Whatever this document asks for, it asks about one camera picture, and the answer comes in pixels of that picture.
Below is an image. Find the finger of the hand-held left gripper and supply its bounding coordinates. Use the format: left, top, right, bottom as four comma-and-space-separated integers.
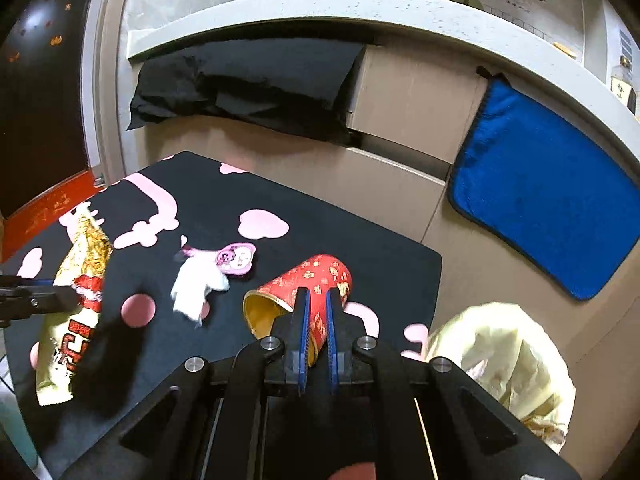
0, 274, 57, 288
0, 286, 83, 329

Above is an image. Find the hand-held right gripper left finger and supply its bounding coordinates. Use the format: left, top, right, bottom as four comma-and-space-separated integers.
60, 286, 313, 480

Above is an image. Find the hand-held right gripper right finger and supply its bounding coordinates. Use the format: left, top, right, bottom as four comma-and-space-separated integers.
325, 289, 583, 480

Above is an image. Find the red yellow snack bag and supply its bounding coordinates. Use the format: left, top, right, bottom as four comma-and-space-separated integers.
35, 210, 113, 407

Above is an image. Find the red paper cup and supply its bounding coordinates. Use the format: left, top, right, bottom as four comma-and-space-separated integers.
243, 254, 354, 368

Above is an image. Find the yellow plastic bag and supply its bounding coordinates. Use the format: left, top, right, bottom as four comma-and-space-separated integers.
425, 301, 576, 453

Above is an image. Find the red paper banner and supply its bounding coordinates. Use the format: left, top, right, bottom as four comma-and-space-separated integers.
0, 169, 103, 263

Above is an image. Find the pink heart-shaped wrapper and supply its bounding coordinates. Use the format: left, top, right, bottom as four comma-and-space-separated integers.
182, 241, 258, 278

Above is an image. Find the crumpled white tissue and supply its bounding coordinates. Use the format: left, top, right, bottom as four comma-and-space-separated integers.
170, 250, 231, 328

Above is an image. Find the black cloth with pink print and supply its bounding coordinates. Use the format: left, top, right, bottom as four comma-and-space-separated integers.
0, 151, 443, 480

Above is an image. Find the large cardboard box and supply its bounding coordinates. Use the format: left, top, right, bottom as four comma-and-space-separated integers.
125, 112, 640, 480

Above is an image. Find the black door with stickers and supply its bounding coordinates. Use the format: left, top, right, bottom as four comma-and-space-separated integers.
0, 0, 108, 221

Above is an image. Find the blue towel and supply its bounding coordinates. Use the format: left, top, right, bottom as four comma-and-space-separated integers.
446, 66, 640, 302

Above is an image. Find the small cardboard box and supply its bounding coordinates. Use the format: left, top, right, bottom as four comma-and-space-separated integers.
345, 44, 490, 165

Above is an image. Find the plain black cloth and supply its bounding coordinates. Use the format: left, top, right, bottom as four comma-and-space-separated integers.
127, 40, 368, 147

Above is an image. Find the white stone ledge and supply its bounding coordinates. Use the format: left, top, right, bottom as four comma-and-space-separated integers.
127, 0, 640, 181

